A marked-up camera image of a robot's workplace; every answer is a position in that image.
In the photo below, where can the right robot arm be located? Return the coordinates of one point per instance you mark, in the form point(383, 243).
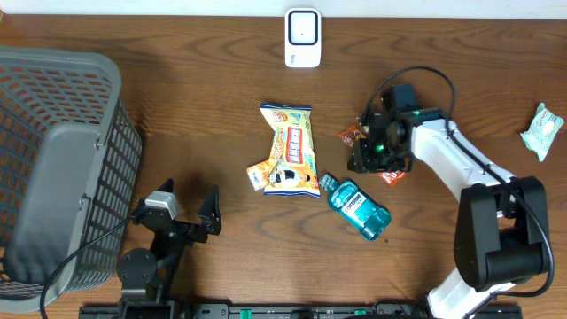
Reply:
point(501, 240)

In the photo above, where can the white barcode scanner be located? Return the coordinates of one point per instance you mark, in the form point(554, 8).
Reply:
point(302, 38)

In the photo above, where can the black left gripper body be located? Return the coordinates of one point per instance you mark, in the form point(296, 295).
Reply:
point(187, 232)

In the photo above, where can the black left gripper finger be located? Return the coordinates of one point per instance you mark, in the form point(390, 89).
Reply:
point(167, 186)
point(209, 213)

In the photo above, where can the grey plastic shopping basket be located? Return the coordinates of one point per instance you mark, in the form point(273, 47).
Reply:
point(69, 160)

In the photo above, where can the blue mouthwash bottle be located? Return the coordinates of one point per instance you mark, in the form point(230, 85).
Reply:
point(360, 210)

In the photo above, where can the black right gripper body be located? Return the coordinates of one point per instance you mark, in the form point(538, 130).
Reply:
point(379, 155)

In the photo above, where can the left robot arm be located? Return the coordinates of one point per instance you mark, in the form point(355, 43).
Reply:
point(147, 274)

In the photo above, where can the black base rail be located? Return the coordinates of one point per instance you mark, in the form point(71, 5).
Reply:
point(224, 311)

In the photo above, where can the small orange snack packet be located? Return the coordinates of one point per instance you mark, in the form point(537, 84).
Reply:
point(259, 174)

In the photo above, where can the yellow snack bag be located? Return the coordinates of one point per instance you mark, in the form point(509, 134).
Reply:
point(293, 151)

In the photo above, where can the red chocolate bar wrapper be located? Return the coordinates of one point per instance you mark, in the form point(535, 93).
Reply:
point(353, 134)

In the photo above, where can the light green snack packet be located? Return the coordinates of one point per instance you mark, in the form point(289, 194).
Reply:
point(541, 132)

